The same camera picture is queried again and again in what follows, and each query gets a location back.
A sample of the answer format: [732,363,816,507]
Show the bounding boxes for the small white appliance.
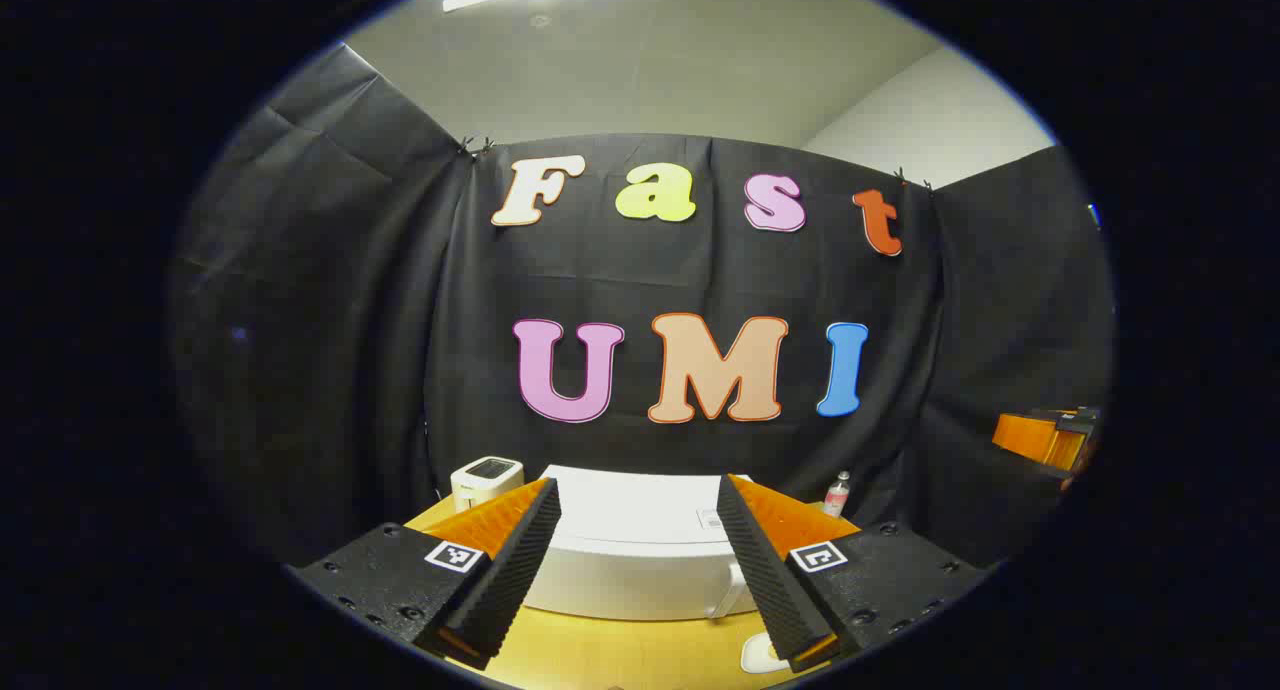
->
[450,456,525,514]

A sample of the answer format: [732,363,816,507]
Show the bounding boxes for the black backdrop cloth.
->
[165,40,1116,571]

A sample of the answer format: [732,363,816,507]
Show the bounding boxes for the white microwave oven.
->
[520,463,761,623]

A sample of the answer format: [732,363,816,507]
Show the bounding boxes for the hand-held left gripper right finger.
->
[716,473,993,674]

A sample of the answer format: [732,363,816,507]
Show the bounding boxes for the white square plate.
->
[740,630,791,674]

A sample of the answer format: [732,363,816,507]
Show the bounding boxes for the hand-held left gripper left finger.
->
[295,477,563,671]

